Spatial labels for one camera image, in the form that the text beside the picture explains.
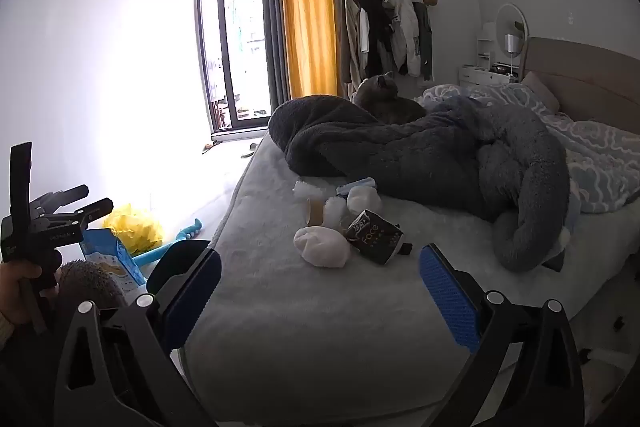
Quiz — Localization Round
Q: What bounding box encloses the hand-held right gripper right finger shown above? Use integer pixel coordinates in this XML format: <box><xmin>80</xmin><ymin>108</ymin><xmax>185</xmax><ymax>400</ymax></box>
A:
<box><xmin>417</xmin><ymin>243</ymin><xmax>586</xmax><ymax>427</ymax></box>

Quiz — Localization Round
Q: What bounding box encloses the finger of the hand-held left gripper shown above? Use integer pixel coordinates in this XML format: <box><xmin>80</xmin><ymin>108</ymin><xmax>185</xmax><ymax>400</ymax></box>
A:
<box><xmin>31</xmin><ymin>186</ymin><xmax>90</xmax><ymax>214</ymax></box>
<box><xmin>50</xmin><ymin>197</ymin><xmax>114</xmax><ymax>229</ymax></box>

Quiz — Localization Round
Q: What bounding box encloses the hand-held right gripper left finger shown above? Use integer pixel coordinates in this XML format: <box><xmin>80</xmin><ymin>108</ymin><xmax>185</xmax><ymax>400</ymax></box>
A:
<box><xmin>52</xmin><ymin>249</ymin><xmax>223</xmax><ymax>427</ymax></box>

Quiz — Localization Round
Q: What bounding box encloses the large bubble wrap roll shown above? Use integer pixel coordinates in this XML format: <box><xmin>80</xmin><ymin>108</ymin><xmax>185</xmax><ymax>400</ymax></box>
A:
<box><xmin>293</xmin><ymin>227</ymin><xmax>352</xmax><ymax>269</ymax></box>

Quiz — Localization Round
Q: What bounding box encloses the person's left hand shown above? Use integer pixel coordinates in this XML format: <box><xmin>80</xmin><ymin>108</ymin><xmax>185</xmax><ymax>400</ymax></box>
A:
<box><xmin>0</xmin><ymin>261</ymin><xmax>44</xmax><ymax>324</ymax></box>

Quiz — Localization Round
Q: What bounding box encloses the yellow plastic bag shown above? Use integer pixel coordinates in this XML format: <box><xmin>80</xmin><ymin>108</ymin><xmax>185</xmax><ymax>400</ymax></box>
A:
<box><xmin>102</xmin><ymin>204</ymin><xmax>165</xmax><ymax>255</ymax></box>

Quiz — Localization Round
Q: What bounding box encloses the blue snack packet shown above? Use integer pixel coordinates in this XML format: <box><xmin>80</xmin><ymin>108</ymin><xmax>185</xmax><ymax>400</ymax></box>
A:
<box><xmin>80</xmin><ymin>228</ymin><xmax>146</xmax><ymax>293</ymax></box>

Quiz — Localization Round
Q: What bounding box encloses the blue plush toy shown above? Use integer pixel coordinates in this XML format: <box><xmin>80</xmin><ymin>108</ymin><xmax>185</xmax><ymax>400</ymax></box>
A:
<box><xmin>132</xmin><ymin>217</ymin><xmax>206</xmax><ymax>268</ymax></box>

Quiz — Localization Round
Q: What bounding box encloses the grey fuzzy cloth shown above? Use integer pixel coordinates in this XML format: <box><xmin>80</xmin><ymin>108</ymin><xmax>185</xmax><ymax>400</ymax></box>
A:
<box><xmin>57</xmin><ymin>261</ymin><xmax>128</xmax><ymax>309</ymax></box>

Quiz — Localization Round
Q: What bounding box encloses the black crumpled packet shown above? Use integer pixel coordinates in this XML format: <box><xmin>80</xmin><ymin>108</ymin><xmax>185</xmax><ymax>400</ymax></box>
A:
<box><xmin>345</xmin><ymin>209</ymin><xmax>405</xmax><ymax>266</ymax></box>

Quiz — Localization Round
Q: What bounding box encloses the grey bed mattress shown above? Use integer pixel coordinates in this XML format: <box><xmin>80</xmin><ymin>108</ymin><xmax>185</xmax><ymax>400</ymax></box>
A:
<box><xmin>182</xmin><ymin>127</ymin><xmax>640</xmax><ymax>413</ymax></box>

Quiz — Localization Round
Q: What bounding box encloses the crumpled bubble wrap piece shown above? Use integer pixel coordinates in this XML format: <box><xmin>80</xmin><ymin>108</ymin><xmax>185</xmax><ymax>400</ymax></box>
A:
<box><xmin>322</xmin><ymin>197</ymin><xmax>349</xmax><ymax>230</ymax></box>

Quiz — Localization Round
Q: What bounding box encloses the dark grey fleece blanket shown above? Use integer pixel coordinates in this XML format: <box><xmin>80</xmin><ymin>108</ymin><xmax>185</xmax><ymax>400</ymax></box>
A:
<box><xmin>268</xmin><ymin>94</ymin><xmax>571</xmax><ymax>273</ymax></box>

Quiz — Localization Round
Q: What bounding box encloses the grey cat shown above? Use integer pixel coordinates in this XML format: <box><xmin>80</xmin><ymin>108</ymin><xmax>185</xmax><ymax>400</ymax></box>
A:
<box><xmin>352</xmin><ymin>74</ymin><xmax>427</xmax><ymax>125</ymax></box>

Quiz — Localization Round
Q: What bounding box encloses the blue patterned duvet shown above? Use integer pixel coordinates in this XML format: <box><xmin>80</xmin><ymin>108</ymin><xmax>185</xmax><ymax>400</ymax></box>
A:
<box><xmin>422</xmin><ymin>83</ymin><xmax>640</xmax><ymax>212</ymax></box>

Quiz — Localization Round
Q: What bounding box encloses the white dresser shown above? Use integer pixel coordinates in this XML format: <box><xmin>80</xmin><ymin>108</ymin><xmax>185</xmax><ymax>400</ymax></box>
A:
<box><xmin>459</xmin><ymin>64</ymin><xmax>516</xmax><ymax>86</ymax></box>

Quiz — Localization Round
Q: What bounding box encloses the beige pillow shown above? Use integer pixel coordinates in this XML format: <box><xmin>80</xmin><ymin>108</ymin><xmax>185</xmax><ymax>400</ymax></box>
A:
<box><xmin>520</xmin><ymin>72</ymin><xmax>561</xmax><ymax>114</ymax></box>

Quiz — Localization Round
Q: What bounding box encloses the glass sliding door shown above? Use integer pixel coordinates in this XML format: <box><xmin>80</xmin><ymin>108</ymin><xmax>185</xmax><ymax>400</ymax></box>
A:
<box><xmin>196</xmin><ymin>0</ymin><xmax>273</xmax><ymax>135</ymax></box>

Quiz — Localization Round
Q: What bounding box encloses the grey hanging garment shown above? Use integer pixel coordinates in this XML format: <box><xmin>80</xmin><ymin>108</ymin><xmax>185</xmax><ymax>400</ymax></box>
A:
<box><xmin>412</xmin><ymin>2</ymin><xmax>434</xmax><ymax>82</ymax></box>

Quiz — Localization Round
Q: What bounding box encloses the white small shelf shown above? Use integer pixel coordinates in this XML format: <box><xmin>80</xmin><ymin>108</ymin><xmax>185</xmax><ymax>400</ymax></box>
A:
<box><xmin>476</xmin><ymin>23</ymin><xmax>497</xmax><ymax>68</ymax></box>

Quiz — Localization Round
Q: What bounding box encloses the beige bed headboard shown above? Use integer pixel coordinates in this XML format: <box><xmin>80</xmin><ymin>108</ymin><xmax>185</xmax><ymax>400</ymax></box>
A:
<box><xmin>520</xmin><ymin>37</ymin><xmax>640</xmax><ymax>135</ymax></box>

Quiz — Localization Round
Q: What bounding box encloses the white hanging jacket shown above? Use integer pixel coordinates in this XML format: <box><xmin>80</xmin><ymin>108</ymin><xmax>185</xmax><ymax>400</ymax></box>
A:
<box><xmin>375</xmin><ymin>0</ymin><xmax>422</xmax><ymax>78</ymax></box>

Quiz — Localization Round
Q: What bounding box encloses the beige hanging coat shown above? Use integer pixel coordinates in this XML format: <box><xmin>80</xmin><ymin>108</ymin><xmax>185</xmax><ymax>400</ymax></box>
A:
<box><xmin>342</xmin><ymin>0</ymin><xmax>371</xmax><ymax>82</ymax></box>

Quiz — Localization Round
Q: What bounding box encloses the black hanging coat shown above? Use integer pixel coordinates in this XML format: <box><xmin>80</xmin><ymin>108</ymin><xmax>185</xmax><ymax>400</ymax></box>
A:
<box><xmin>356</xmin><ymin>0</ymin><xmax>397</xmax><ymax>78</ymax></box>

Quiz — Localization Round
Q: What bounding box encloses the round white mirror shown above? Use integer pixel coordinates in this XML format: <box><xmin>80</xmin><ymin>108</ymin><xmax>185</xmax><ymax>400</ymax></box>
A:
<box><xmin>495</xmin><ymin>3</ymin><xmax>529</xmax><ymax>72</ymax></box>

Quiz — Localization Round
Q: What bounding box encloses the yellow curtain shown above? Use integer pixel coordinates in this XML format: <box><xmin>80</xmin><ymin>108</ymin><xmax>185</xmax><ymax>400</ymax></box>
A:
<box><xmin>277</xmin><ymin>0</ymin><xmax>338</xmax><ymax>100</ymax></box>

